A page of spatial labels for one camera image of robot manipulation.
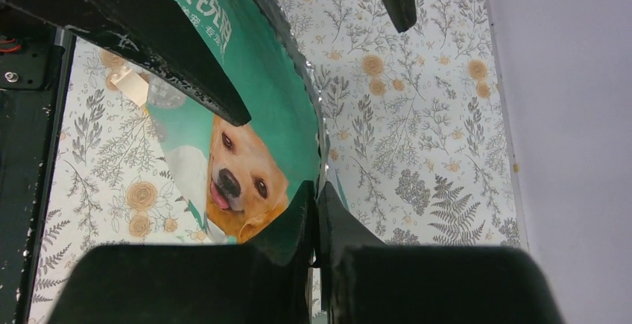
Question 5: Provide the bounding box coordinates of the brown wooden cylinder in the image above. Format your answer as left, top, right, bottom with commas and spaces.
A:
110, 66, 149, 108

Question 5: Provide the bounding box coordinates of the green dog food bag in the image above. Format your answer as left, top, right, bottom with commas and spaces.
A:
148, 0, 329, 244

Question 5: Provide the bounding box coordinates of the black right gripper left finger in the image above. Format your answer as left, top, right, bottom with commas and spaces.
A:
49, 181, 315, 323

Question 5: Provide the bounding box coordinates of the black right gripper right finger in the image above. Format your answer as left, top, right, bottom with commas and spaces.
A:
316, 183, 563, 323

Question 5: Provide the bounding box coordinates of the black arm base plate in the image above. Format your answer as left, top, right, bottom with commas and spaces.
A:
1, 4, 75, 323

